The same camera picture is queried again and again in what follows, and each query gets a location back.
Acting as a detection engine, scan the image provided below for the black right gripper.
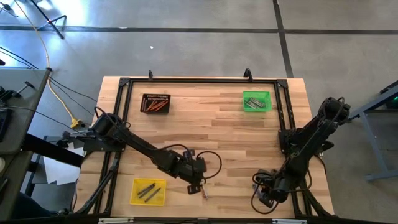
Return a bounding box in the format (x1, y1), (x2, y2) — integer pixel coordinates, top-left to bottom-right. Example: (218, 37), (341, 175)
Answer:
(253, 169), (292, 203)

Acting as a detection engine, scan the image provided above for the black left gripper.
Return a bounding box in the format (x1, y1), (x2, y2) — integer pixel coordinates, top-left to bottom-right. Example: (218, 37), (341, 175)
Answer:
(177, 154), (208, 188)

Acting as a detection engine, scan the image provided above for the white label strip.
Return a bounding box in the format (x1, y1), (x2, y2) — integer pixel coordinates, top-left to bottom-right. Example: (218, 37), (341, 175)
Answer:
(272, 218), (308, 224)
(98, 217), (134, 224)

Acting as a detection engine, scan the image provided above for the yellow plastic basket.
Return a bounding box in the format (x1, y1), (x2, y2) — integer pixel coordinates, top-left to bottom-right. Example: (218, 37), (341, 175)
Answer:
(129, 177), (167, 207)

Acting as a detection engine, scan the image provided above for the black plastic basket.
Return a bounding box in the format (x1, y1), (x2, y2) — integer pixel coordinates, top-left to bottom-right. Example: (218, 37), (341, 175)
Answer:
(139, 93), (172, 115)

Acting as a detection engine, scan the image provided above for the green plastic basket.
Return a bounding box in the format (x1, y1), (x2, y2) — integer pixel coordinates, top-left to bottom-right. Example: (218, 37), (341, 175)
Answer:
(242, 90), (273, 113)

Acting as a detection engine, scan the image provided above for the white paper sheet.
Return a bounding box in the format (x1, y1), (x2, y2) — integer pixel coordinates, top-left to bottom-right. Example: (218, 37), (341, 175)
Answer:
(42, 146), (82, 185)

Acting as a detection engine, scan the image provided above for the person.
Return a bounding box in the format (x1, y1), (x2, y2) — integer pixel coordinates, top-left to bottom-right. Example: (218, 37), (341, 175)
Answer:
(12, 192), (54, 219)

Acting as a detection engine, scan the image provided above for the grey side desk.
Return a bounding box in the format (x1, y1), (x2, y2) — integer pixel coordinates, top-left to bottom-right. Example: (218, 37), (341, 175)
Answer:
(0, 68), (51, 218)

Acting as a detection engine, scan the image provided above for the black desk clamp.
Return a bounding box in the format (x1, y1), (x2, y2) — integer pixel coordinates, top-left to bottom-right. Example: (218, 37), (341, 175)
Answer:
(0, 80), (37, 100)

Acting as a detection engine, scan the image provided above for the black floor stand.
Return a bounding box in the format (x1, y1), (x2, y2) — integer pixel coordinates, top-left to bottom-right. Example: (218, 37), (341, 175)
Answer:
(29, 0), (68, 40)

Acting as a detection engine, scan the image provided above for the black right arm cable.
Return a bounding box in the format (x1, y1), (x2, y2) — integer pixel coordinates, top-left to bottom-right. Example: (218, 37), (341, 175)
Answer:
(250, 174), (280, 215)

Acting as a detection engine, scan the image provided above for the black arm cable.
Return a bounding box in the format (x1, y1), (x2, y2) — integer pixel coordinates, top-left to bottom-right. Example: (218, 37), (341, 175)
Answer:
(250, 174), (280, 215)
(157, 142), (223, 180)

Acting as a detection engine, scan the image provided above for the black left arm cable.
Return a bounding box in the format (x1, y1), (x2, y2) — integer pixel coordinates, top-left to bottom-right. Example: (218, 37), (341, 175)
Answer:
(157, 142), (223, 180)

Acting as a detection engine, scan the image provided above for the grey metal table frame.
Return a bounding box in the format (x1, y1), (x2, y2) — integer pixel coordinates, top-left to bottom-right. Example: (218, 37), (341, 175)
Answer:
(348, 80), (398, 183)

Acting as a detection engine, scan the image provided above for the black metal table frame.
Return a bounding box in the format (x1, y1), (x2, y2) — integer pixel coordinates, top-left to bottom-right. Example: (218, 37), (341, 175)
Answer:
(73, 77), (336, 218)

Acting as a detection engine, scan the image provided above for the black floor cable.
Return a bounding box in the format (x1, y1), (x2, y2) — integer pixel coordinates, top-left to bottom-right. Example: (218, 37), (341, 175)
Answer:
(48, 76), (99, 103)

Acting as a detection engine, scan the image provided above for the yellow power cable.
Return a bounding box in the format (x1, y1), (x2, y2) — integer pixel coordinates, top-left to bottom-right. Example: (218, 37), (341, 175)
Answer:
(14, 0), (83, 129)

